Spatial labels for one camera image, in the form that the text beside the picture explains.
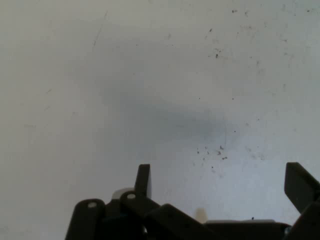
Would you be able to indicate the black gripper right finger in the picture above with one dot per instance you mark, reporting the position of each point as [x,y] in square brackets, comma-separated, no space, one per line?
[300,185]

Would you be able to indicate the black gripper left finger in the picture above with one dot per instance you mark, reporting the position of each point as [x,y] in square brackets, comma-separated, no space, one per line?
[142,180]

